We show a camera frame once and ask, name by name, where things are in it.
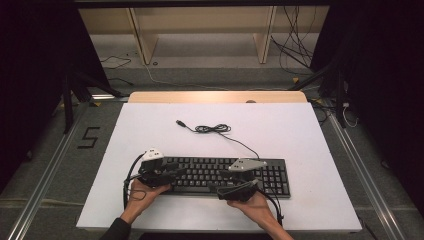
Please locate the black metal stand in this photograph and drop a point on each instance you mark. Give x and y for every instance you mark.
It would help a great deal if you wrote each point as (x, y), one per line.
(67, 106)
(340, 100)

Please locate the person's right hand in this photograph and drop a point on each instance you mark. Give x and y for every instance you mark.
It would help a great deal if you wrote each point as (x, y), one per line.
(253, 208)

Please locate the dark metal frame bar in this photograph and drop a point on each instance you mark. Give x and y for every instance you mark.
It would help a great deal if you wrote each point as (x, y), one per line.
(200, 3)

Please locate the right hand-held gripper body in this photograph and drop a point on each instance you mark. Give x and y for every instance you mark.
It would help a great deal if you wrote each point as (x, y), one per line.
(245, 186)

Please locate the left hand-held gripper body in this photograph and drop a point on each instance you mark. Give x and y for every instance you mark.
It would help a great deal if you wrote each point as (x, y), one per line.
(151, 171)

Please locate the black computer keyboard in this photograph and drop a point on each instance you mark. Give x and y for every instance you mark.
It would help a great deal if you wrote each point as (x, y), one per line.
(206, 173)

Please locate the light wooden shelf unit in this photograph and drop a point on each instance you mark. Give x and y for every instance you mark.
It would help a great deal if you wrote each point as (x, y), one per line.
(146, 43)

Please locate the person's left hand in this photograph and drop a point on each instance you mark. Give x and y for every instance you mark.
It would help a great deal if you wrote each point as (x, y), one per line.
(143, 196)

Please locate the yellow tape piece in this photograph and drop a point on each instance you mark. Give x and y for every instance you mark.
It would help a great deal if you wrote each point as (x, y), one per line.
(96, 104)
(295, 80)

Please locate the aluminium floor rail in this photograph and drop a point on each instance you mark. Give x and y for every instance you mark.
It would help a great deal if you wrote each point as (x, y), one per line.
(366, 180)
(43, 186)

